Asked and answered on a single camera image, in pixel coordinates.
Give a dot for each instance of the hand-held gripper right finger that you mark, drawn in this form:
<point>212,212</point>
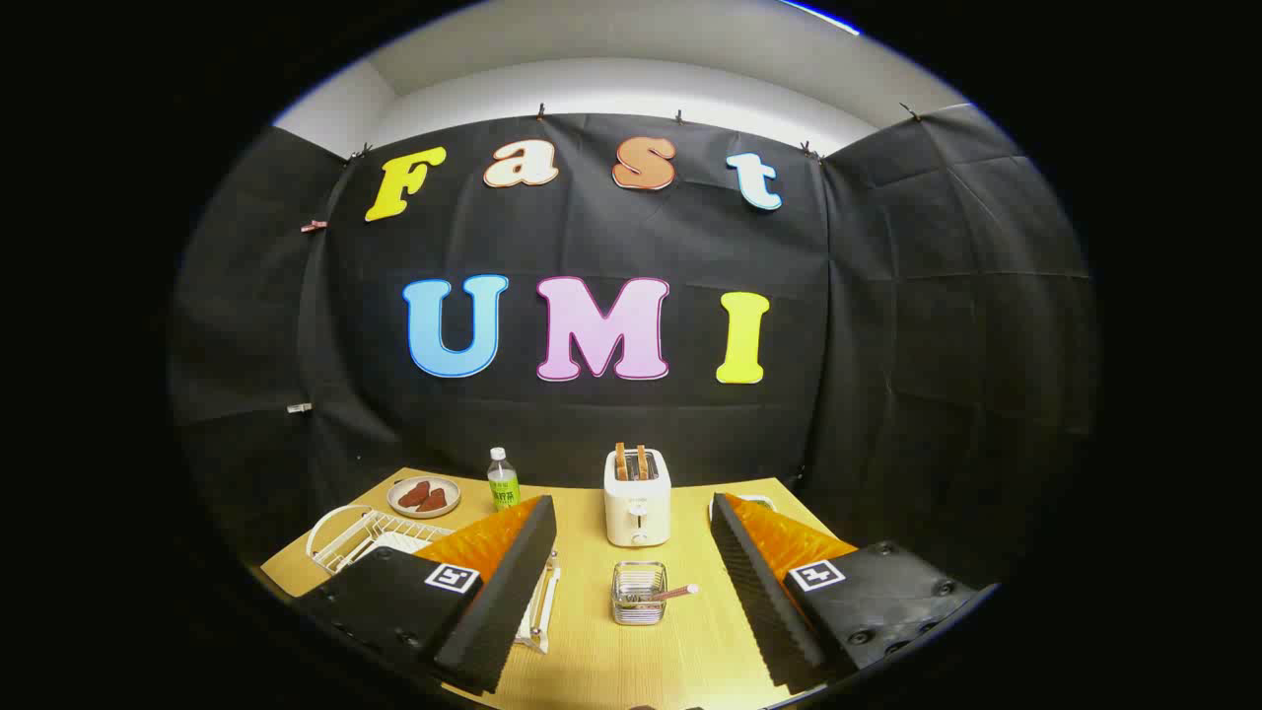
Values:
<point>759,602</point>

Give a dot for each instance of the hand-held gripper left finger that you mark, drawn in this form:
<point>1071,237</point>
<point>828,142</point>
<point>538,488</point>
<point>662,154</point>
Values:
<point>503,602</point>

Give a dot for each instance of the white divided bean dish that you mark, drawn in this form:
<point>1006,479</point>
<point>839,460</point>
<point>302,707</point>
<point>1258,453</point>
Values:
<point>759,499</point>

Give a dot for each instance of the small grey plate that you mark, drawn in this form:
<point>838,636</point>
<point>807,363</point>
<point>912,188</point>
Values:
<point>449,490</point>

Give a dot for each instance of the green tea bottle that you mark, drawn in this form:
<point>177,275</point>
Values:
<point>504,488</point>

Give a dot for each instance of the white toaster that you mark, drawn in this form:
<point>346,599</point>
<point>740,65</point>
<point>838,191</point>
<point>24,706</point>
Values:
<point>637,513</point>

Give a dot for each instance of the toasted bread slice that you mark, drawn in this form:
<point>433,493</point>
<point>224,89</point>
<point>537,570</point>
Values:
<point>642,461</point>
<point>621,461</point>

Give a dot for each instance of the black backdrop cloth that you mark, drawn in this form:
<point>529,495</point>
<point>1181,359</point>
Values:
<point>592,237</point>

